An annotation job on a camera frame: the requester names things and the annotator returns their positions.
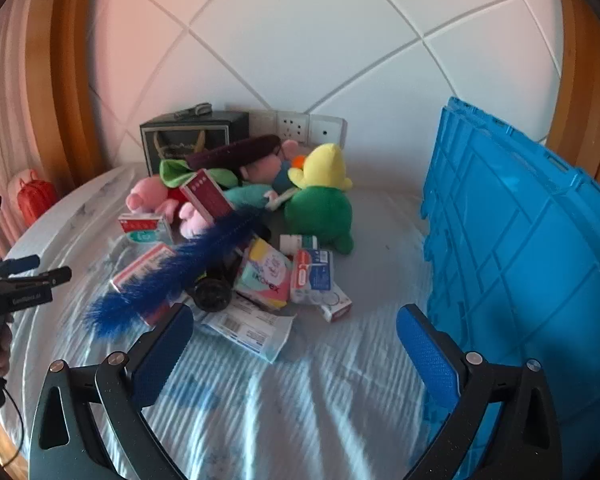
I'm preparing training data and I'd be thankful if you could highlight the pink pig plush red dress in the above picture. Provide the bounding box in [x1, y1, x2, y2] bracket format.
[126, 176, 182, 217]

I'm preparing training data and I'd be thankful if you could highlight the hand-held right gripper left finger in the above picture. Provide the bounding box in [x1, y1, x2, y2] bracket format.
[29, 303, 196, 480]

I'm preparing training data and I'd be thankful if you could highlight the green plush leaf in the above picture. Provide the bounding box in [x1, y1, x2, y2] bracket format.
[159, 159, 239, 191]

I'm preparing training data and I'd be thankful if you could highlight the colourful sanitary pad pack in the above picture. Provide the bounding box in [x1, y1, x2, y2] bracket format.
[232, 237, 293, 311]

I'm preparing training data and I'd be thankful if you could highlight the pink pig plush teal body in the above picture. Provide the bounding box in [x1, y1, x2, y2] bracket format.
[178, 185, 276, 238]

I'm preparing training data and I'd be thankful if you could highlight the white barcode box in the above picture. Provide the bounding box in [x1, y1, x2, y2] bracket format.
[200, 300, 296, 363]

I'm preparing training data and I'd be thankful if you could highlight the small red bag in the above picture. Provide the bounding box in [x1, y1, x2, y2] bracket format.
[17, 178, 58, 228]

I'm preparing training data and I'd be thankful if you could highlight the black cable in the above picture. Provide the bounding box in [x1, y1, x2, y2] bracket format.
[2, 385, 27, 467]

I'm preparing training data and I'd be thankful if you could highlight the long white red box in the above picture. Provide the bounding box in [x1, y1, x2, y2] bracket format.
[320, 285, 353, 322]

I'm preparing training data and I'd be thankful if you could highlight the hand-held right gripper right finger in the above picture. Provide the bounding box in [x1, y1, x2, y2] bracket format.
[396, 303, 563, 480]

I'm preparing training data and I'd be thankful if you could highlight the black gift box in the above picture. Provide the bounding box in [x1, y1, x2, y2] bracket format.
[140, 110, 251, 176]

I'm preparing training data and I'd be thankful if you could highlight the white marble desktop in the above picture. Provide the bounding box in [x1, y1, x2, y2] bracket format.
[5, 162, 146, 261]

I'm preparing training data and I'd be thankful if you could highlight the white wall plate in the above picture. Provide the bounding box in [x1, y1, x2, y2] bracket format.
[250, 110, 277, 137]

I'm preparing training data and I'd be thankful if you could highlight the blue striped table cloth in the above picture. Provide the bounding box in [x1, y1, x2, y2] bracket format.
[0, 165, 461, 480]

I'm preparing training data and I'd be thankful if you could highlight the orange wooden frame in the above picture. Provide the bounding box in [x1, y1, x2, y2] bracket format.
[545, 0, 600, 181]
[45, 0, 131, 191]

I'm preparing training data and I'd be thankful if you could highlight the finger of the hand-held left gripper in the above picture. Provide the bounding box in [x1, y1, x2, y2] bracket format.
[27, 266, 73, 288]
[0, 255, 41, 278]

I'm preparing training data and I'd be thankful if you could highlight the person's left hand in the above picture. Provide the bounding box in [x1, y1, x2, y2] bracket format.
[0, 325, 13, 378]

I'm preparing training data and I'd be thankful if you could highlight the pink curtain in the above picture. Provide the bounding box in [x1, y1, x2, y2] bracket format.
[0, 35, 56, 196]

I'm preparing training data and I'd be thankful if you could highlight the white medicine bottle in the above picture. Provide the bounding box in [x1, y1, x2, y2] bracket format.
[280, 233, 320, 256]

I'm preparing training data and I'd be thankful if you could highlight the yellow green plush duck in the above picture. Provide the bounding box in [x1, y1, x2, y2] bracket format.
[282, 143, 356, 254]

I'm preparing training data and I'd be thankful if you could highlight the red green medicine box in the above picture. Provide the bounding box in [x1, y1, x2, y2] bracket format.
[118, 212, 173, 246]

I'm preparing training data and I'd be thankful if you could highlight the red white carton box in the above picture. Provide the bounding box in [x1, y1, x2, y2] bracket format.
[180, 170, 234, 226]

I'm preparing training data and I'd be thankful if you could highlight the blue feather duster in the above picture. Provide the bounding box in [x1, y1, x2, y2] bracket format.
[83, 207, 266, 341]

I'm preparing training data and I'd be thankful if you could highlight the blue plastic crate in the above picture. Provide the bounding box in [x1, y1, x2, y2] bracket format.
[420, 96, 600, 480]

